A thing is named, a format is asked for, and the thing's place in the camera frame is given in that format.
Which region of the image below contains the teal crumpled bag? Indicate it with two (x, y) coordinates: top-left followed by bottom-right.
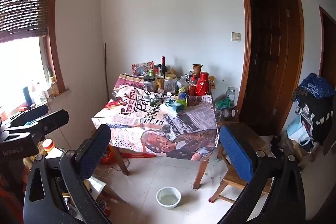
(168, 99), (181, 113)

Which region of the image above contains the black bag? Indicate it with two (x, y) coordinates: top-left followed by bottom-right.
(294, 93), (334, 146)

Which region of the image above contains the green crumpled bag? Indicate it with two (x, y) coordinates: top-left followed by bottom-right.
(215, 97), (234, 109)

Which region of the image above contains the red sauce bottle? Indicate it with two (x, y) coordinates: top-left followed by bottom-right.
(189, 74), (197, 95)

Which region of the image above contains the red thermos jug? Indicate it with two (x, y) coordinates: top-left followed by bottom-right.
(196, 72), (210, 95)

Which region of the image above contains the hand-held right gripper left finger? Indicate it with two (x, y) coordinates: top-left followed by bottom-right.
(24, 124), (112, 224)

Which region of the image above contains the wooden window frame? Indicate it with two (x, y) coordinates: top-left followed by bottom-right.
(43, 0), (66, 94)

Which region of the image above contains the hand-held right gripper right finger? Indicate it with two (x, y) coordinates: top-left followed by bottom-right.
(218, 125), (307, 224)

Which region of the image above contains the red snack bag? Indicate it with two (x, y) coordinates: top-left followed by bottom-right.
(132, 61), (155, 76)

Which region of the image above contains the wooden stool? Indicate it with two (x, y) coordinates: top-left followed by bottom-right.
(209, 123), (275, 203)

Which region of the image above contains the clear glass bottle black cap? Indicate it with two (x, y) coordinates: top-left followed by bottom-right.
(156, 67), (165, 94)

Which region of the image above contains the light blue plastic bag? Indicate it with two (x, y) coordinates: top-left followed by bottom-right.
(287, 114), (311, 146)

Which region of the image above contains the white basin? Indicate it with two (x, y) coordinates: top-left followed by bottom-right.
(156, 186), (181, 208)

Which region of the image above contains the lying glass jar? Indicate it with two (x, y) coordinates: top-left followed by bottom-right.
(218, 106), (238, 120)

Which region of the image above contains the gold lid plastic jar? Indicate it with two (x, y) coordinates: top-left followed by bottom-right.
(164, 74), (178, 95)

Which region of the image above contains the white bottle orange cap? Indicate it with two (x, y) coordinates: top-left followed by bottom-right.
(43, 139), (63, 159)

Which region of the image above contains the black lid plastic jar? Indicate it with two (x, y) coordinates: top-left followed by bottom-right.
(144, 76), (156, 93)

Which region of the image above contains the pink tan printed sack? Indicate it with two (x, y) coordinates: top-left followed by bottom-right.
(113, 73), (145, 96)

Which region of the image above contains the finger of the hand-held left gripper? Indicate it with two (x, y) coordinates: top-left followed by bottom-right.
(9, 104), (49, 128)
(5, 109), (70, 135)

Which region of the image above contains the dark wooden door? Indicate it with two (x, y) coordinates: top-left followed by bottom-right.
(238, 0), (305, 135)
(319, 6), (336, 78)

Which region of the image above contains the dark blue bottle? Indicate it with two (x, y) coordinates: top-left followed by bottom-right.
(22, 86), (32, 109)

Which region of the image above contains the yellow oil bottle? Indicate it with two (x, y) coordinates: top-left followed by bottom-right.
(50, 76), (59, 97)

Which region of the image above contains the dark blue knitted cloth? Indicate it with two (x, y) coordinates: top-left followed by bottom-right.
(299, 73), (336, 100)

